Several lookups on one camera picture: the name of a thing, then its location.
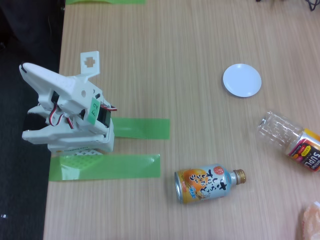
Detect short green tape strip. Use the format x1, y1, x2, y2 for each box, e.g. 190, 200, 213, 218
112, 117, 171, 141

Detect long green tape strip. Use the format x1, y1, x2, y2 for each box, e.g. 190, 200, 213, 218
48, 154, 161, 181

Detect clear plastic bottle orange label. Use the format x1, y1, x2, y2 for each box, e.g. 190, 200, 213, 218
257, 110, 320, 173

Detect white empty camera mount bracket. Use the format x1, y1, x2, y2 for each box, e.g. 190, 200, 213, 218
80, 50, 100, 77

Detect green tape at table edge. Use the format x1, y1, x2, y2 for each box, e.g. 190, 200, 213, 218
65, 0, 146, 5

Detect small white round plate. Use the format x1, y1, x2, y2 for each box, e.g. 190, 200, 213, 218
222, 63, 263, 98

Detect green paper label sticker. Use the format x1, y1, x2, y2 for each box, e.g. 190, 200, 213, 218
88, 96, 101, 125

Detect orange translucent plastic bag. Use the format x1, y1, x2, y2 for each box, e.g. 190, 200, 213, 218
297, 201, 320, 240

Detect black cable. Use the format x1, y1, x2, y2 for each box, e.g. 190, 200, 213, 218
303, 0, 320, 12

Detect orange drink aluminium bottle can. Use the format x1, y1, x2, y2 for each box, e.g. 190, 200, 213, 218
174, 163, 247, 205

